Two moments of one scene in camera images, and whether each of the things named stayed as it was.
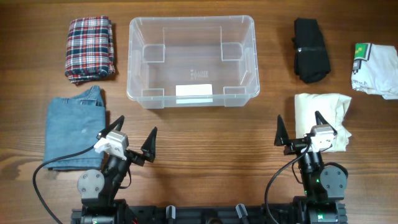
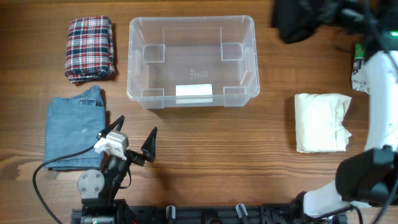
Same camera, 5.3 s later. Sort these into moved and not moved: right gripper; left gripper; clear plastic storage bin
Moved: right gripper
Not moved: left gripper; clear plastic storage bin
